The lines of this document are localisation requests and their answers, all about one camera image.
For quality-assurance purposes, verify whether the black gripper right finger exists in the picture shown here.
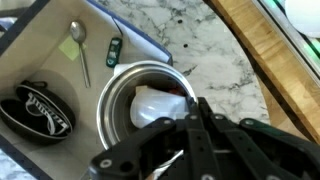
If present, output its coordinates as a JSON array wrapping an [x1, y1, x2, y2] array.
[[198, 96, 320, 180]]

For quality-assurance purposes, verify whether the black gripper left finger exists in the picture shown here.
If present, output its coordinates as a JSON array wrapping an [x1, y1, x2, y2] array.
[[88, 97, 222, 180]]

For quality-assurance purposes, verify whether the silver metal cup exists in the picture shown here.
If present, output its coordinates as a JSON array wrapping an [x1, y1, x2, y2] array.
[[96, 60, 198, 152]]

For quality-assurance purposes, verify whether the blue cardboard box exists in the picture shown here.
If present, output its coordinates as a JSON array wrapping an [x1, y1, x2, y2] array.
[[0, 0, 174, 180]]

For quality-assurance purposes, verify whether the white lamp shade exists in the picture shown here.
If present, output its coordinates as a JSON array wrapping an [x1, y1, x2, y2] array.
[[284, 0, 320, 38]]

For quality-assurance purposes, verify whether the white striped band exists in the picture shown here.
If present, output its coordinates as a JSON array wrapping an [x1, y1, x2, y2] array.
[[24, 91, 71, 137]]

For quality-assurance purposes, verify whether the silver metal spoon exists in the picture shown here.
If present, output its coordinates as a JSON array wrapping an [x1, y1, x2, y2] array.
[[68, 20, 92, 90]]

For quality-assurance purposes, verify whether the yellow sticky note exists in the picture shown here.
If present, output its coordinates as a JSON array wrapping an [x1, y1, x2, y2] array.
[[58, 34, 88, 62]]

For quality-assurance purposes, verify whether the green lit metal rail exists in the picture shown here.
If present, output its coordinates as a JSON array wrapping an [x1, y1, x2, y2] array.
[[254, 0, 320, 79]]

